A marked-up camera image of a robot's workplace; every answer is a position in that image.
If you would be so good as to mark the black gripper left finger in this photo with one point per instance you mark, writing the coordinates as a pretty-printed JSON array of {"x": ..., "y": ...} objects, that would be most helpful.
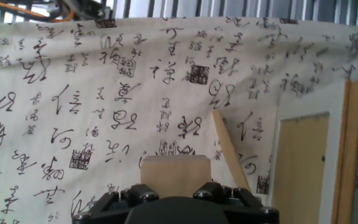
[{"x": 110, "y": 203}]

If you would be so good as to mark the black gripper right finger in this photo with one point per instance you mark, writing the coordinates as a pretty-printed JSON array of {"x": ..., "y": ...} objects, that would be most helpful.
[{"x": 244, "y": 203}]

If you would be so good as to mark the light wooden block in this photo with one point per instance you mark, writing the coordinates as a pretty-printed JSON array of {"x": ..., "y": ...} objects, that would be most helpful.
[{"x": 176, "y": 174}]

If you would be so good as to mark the beige calligraphy print cloth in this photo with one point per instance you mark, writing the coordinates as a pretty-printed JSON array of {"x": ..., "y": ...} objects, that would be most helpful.
[{"x": 73, "y": 77}]

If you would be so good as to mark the wooden frame back stand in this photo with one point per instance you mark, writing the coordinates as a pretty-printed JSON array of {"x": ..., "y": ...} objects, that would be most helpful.
[{"x": 228, "y": 149}]

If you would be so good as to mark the wooden picture frame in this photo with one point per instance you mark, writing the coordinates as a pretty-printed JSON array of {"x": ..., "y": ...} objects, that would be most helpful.
[{"x": 300, "y": 168}]

